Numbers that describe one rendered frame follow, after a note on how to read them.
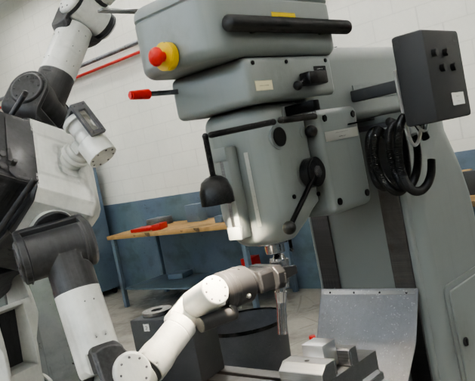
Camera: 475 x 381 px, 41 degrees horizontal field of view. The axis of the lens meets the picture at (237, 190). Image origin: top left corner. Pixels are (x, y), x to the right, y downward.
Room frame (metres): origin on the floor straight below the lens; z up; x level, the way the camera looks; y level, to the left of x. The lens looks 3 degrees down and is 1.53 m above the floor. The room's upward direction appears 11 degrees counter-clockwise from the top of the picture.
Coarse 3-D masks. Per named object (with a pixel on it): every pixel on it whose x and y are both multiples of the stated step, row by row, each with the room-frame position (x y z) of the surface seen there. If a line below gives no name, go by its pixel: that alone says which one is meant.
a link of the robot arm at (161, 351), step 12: (168, 324) 1.31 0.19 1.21; (156, 336) 1.29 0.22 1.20; (168, 336) 1.29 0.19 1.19; (180, 336) 1.30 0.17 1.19; (144, 348) 1.26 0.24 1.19; (156, 348) 1.26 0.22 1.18; (168, 348) 1.27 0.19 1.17; (180, 348) 1.30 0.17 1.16; (156, 360) 1.24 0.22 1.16; (168, 360) 1.26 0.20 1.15; (156, 372) 1.24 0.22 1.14
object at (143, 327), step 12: (144, 312) 1.88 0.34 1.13; (156, 312) 1.85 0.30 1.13; (132, 324) 1.86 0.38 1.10; (144, 324) 1.84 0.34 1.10; (156, 324) 1.81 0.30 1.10; (144, 336) 1.84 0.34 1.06; (204, 336) 1.79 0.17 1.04; (216, 336) 1.84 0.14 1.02; (192, 348) 1.76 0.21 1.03; (204, 348) 1.78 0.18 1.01; (216, 348) 1.83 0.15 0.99; (180, 360) 1.78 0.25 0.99; (192, 360) 1.76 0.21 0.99; (204, 360) 1.78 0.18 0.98; (216, 360) 1.82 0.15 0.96; (168, 372) 1.81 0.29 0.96; (180, 372) 1.79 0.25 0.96; (192, 372) 1.77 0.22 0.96; (204, 372) 1.77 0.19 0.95; (216, 372) 1.81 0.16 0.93
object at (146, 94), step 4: (128, 92) 1.42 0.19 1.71; (132, 92) 1.41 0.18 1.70; (136, 92) 1.42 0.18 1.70; (140, 92) 1.42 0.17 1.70; (144, 92) 1.43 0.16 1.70; (148, 92) 1.44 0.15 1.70; (152, 92) 1.45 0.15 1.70; (156, 92) 1.46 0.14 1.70; (160, 92) 1.47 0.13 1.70; (164, 92) 1.48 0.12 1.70; (168, 92) 1.49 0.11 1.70; (172, 92) 1.50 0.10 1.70; (176, 92) 1.51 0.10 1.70; (128, 96) 1.42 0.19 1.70; (132, 96) 1.41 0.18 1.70; (136, 96) 1.42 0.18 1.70; (140, 96) 1.42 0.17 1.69; (144, 96) 1.43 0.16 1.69; (148, 96) 1.44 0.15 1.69; (152, 96) 1.46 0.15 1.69
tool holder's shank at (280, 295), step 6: (276, 294) 1.53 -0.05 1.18; (282, 294) 1.52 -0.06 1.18; (276, 300) 1.53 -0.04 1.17; (282, 300) 1.53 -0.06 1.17; (276, 306) 1.53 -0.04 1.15; (282, 306) 1.52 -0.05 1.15; (276, 312) 1.53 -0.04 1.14; (282, 312) 1.52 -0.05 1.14; (282, 318) 1.52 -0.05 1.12; (282, 324) 1.52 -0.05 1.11; (282, 330) 1.52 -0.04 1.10
